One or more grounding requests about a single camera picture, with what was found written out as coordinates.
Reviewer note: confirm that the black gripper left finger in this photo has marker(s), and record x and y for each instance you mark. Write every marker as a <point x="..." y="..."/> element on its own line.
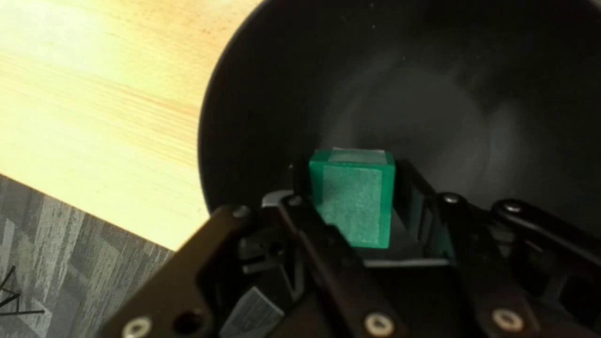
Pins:
<point x="264" y="274"/>

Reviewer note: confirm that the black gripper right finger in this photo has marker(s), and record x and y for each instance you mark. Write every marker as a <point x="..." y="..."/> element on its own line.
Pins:
<point x="514" y="268"/>

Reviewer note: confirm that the green cube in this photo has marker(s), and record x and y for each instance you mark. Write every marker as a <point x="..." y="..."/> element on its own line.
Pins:
<point x="358" y="197"/>

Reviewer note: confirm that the black bowl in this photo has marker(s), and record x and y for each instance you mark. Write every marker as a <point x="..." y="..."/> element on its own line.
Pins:
<point x="406" y="94"/>

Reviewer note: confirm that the gray cart with wooden top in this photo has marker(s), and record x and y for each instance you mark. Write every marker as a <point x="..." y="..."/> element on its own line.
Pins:
<point x="95" y="112"/>

